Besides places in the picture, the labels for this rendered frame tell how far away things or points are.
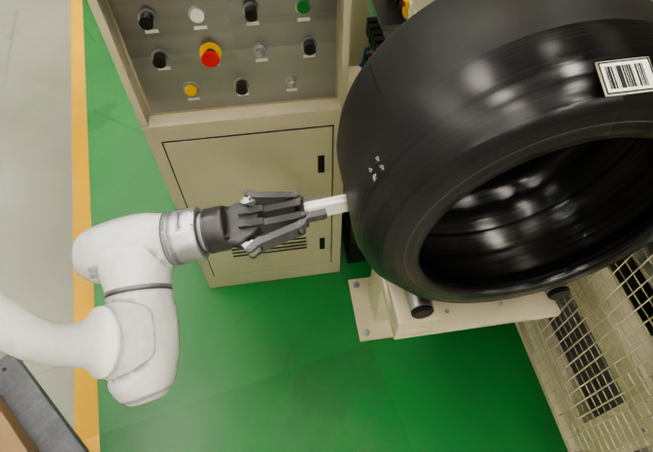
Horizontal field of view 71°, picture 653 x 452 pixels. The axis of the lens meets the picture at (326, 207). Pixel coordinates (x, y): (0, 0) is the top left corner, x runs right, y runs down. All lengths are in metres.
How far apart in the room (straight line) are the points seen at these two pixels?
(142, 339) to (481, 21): 0.62
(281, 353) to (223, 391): 0.24
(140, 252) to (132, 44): 0.60
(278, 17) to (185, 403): 1.34
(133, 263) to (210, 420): 1.13
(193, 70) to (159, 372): 0.76
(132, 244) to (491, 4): 0.61
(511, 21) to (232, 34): 0.73
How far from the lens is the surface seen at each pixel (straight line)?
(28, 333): 0.70
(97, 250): 0.80
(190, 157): 1.38
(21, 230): 2.52
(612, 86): 0.58
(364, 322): 1.89
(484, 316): 1.08
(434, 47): 0.64
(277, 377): 1.83
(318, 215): 0.74
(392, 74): 0.66
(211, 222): 0.75
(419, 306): 0.92
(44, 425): 1.27
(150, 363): 0.75
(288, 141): 1.34
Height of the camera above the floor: 1.73
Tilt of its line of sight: 52 degrees down
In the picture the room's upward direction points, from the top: straight up
